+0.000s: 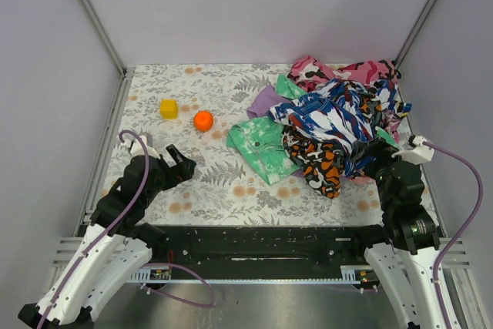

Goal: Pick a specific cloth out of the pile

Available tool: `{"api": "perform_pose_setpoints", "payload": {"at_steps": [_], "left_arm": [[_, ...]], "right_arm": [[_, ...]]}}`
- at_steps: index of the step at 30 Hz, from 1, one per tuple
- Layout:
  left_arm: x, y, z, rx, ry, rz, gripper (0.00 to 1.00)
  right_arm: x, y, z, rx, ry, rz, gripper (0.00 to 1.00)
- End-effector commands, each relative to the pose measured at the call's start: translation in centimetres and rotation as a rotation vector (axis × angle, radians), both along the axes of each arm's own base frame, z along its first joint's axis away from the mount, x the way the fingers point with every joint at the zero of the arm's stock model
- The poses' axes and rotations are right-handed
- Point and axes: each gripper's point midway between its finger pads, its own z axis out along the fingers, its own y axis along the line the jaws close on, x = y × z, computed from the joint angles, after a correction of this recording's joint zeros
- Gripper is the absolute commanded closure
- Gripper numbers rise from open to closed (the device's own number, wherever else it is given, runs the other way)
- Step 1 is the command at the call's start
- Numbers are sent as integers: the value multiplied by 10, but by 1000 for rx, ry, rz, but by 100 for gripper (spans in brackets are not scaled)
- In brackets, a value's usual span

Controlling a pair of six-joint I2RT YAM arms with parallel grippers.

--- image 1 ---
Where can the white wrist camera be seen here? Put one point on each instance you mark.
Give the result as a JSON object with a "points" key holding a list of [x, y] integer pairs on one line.
{"points": [[418, 152], [135, 146]]}

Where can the green white tie-dye cloth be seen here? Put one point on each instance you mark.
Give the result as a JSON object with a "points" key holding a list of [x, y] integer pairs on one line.
{"points": [[283, 87]]}

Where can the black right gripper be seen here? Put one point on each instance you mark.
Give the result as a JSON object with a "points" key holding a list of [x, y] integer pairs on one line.
{"points": [[378, 156]]}

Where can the yellow cube block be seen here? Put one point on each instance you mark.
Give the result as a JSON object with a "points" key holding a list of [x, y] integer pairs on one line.
{"points": [[168, 109]]}

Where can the black orange camouflage cloth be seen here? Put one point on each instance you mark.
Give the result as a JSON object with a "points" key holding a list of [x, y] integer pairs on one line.
{"points": [[319, 163]]}

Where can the blue white red patterned cloth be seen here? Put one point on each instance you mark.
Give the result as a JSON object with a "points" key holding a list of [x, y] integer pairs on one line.
{"points": [[331, 117]]}

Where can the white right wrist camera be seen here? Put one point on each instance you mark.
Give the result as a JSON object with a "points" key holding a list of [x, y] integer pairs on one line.
{"points": [[418, 152]]}

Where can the pink camouflage cloth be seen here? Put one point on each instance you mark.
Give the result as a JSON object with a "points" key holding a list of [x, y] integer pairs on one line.
{"points": [[340, 107]]}

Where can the left aluminium frame post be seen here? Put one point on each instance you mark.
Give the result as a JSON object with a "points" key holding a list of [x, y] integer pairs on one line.
{"points": [[103, 36]]}

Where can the right aluminium frame post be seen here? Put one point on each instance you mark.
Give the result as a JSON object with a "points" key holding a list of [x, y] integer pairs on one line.
{"points": [[418, 25]]}

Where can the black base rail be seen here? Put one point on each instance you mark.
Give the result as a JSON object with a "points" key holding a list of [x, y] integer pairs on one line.
{"points": [[260, 253]]}

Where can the aluminium frame post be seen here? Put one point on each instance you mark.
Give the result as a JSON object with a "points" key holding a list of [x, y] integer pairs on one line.
{"points": [[103, 36], [418, 25]]}

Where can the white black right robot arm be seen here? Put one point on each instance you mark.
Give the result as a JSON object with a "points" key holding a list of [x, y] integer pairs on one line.
{"points": [[405, 250]]}

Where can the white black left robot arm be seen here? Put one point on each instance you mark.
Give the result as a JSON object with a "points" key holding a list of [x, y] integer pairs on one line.
{"points": [[116, 244]]}

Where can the plain purple cloth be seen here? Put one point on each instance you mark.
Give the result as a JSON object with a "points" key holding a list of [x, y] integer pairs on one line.
{"points": [[263, 148]]}

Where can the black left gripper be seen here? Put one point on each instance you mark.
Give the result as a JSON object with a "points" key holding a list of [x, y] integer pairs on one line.
{"points": [[169, 169]]}

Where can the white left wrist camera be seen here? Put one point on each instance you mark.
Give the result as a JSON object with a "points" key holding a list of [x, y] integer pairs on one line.
{"points": [[135, 146]]}

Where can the orange round toy fruit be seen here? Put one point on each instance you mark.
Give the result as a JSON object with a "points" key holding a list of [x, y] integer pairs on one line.
{"points": [[203, 121]]}

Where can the floral patterned table mat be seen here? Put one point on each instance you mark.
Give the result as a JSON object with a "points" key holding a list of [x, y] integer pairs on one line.
{"points": [[224, 189]]}

